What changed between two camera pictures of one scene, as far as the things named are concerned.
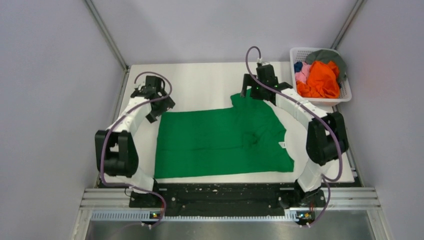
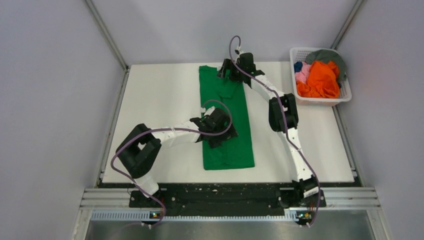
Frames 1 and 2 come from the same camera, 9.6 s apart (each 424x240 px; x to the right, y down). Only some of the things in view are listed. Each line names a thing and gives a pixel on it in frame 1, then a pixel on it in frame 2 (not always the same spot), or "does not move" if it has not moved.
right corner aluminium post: x=347 y=24 does not move
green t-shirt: x=248 y=138 -> x=236 y=152
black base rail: x=226 y=200 does not move
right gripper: x=253 y=94 -> x=227 y=65
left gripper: x=166 y=103 -> x=216 y=142
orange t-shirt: x=322 y=81 does not move
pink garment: x=302 y=75 does not move
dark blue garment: x=297 y=66 does not move
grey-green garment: x=326 y=56 does not move
